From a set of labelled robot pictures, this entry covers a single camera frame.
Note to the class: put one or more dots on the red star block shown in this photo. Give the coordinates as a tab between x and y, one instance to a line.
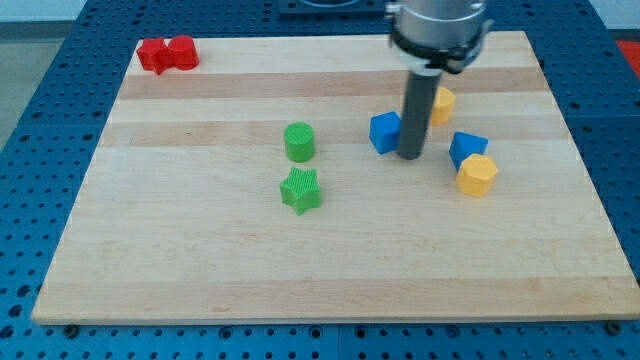
154	55

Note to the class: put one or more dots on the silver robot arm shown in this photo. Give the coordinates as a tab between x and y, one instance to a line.
432	37

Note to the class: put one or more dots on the blue cube block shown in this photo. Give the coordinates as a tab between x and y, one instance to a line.
384	130

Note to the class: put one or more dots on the yellow cylinder block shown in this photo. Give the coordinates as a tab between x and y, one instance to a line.
443	106

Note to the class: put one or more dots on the green cylinder block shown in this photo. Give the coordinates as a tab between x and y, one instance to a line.
299	142

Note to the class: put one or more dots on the blue pentagon block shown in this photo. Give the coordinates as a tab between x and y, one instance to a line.
463	145

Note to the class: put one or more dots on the green star block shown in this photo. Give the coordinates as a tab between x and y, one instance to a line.
301	190

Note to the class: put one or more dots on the yellow hexagon block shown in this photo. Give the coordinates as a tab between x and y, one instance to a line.
476	175

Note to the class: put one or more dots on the red cylinder block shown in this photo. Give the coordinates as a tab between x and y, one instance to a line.
183	52

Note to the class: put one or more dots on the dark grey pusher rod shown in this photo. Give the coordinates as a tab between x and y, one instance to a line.
417	108

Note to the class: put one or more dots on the wooden board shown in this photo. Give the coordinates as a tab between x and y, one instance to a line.
179	218

